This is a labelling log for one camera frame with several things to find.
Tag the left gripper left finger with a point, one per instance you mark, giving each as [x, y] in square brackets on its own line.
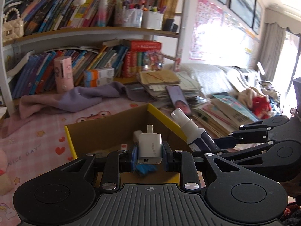
[118, 162]

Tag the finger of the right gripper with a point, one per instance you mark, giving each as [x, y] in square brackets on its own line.
[267, 124]
[232, 141]

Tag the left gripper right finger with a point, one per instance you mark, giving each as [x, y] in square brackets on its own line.
[179, 161]

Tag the blue white spray bottle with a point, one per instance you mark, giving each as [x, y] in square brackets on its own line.
[197, 138]

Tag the white USB wall charger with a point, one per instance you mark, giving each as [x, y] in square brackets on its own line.
[150, 147]

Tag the small white item in box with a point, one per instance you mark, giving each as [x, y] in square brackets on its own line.
[136, 135]

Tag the stack of papers and books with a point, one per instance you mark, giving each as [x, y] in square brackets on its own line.
[220, 115]

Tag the yellow cardboard box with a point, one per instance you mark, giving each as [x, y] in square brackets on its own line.
[91, 141]

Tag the black smartphone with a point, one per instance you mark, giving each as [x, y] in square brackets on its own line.
[177, 98]

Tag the pink purple cloth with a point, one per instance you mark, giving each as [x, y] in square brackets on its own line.
[77, 99]

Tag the pink checkered tablecloth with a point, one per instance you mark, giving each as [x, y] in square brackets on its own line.
[41, 145]

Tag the orange white small boxes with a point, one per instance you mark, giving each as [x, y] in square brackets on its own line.
[98, 77]

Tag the red dictionary books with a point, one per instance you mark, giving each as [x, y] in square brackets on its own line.
[138, 49]

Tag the pink cylindrical container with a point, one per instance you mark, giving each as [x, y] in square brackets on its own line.
[63, 74]

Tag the cream rectangular eraser block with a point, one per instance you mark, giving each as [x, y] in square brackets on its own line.
[5, 184]

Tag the pink plush paw toy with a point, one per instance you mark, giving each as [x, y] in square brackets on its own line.
[3, 162]

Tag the white bookshelf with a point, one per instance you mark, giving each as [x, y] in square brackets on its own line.
[84, 36]

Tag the white pen holder cup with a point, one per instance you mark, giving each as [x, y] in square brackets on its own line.
[152, 20]

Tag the cream quilted pearl handbag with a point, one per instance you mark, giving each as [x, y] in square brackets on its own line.
[13, 29]

